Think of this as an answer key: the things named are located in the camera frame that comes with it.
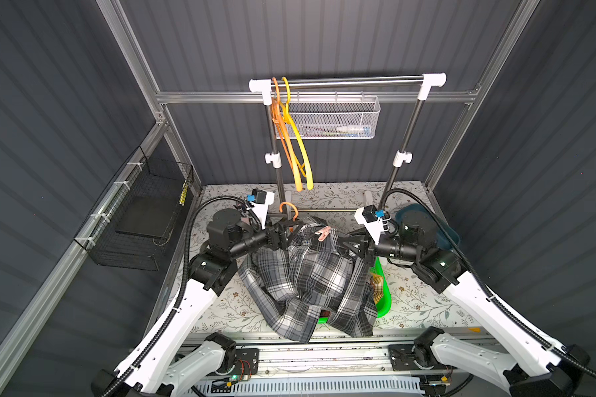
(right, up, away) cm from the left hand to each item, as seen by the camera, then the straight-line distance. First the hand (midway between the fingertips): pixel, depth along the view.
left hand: (297, 223), depth 63 cm
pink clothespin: (+7, -2, +1) cm, 7 cm away
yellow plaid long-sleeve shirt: (+26, -20, +16) cm, 36 cm away
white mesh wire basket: (+18, +50, +61) cm, 81 cm away
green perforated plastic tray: (+27, -26, +13) cm, 40 cm away
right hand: (+13, -4, +1) cm, 14 cm away
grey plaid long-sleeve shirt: (+5, -17, +6) cm, 19 cm away
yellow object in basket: (-39, +9, +20) cm, 45 cm away
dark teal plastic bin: (+59, -9, +36) cm, 70 cm away
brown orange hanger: (-6, +7, +49) cm, 49 cm away
